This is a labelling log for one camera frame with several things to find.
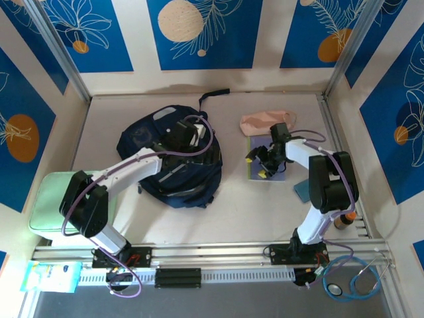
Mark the mint green case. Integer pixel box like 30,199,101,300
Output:
28,170,121,240

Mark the white slotted cable duct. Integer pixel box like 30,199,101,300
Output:
78,267,296,285

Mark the black ribbed block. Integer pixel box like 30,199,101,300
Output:
154,267,202,289

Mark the pink pencil pouch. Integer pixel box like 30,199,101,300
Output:
238,110,298,136

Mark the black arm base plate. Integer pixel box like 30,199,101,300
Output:
268,243,329,266
91,245,152,268

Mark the wet wipes pack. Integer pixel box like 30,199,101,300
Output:
19,260,83,293

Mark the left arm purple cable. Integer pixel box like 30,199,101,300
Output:
61,115,216,298

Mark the purple notebook green spine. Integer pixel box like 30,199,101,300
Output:
246,134,286,182

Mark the blue stethoscope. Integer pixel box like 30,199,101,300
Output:
322,254,394,303

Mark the aluminium frame post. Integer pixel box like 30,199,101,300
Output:
25,0,92,102
324,0,387,99

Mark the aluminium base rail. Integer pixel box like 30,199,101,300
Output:
32,240,397,270

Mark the aluminium side rail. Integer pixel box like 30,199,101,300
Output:
317,94,370,238

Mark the navy blue backpack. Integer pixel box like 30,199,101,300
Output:
116,87,231,210

